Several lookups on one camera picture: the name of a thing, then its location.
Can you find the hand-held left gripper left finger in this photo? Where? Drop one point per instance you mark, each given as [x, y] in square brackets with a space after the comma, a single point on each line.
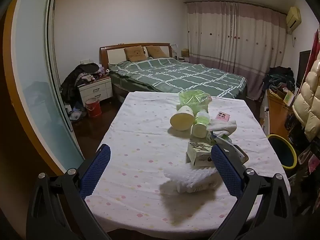
[96, 170]

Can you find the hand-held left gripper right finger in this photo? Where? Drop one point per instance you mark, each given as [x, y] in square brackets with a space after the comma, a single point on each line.
[225, 172]

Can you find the white plastic bottle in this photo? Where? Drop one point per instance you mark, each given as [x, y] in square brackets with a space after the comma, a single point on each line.
[202, 186]

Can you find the small green white box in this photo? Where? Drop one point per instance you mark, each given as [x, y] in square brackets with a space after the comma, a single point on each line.
[198, 155]

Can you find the green wrapper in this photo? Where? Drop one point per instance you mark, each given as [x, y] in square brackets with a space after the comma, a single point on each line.
[220, 138]

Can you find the pink carton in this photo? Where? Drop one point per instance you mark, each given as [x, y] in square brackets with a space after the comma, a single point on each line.
[222, 116]

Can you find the yellow rimmed dark bin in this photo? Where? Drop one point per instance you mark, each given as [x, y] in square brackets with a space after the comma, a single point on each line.
[287, 155]

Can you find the cream paper cup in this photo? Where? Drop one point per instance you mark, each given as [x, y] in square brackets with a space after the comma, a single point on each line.
[181, 120]

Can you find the green plastic bag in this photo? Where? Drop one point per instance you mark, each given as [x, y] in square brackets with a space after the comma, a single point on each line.
[192, 98]

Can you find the white plastic bag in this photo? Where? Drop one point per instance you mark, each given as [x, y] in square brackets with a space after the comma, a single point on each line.
[75, 113]

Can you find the red bucket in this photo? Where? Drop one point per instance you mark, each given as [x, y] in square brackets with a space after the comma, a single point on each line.
[93, 107]

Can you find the white nightstand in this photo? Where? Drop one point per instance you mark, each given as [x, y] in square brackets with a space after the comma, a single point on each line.
[95, 90]

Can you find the wooden cabinet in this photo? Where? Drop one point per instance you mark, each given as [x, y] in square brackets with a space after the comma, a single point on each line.
[275, 110]

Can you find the pink floral cloth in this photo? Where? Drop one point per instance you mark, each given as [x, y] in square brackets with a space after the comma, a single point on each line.
[312, 160]

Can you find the green booklet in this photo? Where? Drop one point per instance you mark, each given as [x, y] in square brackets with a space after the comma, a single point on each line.
[288, 98]

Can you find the dark clothes pile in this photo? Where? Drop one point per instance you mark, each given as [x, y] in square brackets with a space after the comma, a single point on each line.
[82, 70]

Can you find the mixed clothes pile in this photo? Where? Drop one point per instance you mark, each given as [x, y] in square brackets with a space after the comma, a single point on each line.
[278, 77]

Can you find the cream puffer jacket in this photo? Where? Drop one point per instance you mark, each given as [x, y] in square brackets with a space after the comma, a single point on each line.
[310, 100]

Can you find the green checked duvet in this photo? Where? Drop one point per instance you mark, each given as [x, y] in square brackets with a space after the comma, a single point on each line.
[175, 72]

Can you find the wooden bed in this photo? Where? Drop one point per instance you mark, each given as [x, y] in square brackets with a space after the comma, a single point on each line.
[103, 52]

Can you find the sliding glass door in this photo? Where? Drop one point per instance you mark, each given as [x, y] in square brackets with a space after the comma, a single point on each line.
[37, 67]

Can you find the brown pillow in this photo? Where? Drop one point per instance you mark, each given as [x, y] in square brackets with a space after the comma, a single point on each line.
[135, 53]
[156, 51]

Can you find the pink white curtain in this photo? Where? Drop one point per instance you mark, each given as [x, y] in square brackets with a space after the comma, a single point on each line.
[225, 42]

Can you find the dark screen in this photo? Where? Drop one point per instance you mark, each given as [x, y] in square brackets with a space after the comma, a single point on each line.
[303, 67]

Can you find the pink puffer jacket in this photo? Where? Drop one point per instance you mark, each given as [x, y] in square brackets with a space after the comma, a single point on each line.
[316, 47]

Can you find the white wall socket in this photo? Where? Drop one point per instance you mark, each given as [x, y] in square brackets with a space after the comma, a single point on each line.
[85, 61]

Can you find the wall air conditioner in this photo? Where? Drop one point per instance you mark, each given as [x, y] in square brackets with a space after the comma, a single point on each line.
[293, 18]

